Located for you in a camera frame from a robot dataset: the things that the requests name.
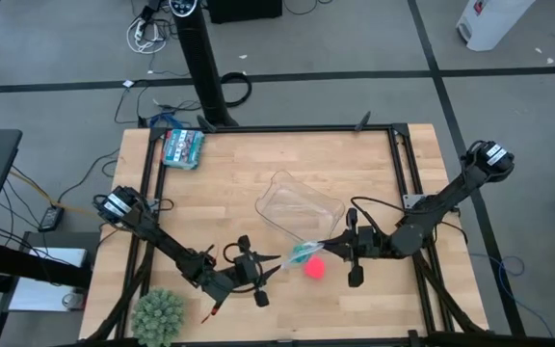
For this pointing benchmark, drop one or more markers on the black tower fan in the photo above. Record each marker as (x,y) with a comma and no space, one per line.
(203,62)

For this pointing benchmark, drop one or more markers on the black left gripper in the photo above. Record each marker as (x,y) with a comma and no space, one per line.
(246,270)

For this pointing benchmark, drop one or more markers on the black frame bracket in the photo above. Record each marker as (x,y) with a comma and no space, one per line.
(206,124)
(362,121)

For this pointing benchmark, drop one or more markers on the clear plastic bag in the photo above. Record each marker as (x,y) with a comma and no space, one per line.
(289,260)

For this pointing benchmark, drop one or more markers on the white box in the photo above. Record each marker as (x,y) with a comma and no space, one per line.
(51,258)

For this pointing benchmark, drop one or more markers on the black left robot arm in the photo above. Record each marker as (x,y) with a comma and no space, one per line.
(162,238)

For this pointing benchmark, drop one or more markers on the clear plastic bin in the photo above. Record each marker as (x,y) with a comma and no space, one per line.
(301,207)

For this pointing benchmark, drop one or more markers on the teal wipes pack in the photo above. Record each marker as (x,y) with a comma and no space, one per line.
(182,149)

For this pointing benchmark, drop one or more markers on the teal bandage roll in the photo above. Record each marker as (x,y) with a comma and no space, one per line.
(300,253)

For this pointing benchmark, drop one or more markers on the white air purifier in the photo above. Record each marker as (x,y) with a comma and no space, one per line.
(492,21)

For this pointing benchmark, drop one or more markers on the black box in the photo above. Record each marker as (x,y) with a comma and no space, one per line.
(244,9)

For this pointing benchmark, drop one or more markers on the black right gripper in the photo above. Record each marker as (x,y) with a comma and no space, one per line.
(369,243)

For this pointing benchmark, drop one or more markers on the green artificial plant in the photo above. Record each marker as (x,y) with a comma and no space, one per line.
(158,318)

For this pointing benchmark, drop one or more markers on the black power adapter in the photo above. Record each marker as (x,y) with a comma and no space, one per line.
(51,219)

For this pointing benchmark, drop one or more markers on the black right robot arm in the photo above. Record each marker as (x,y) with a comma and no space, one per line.
(446,197)

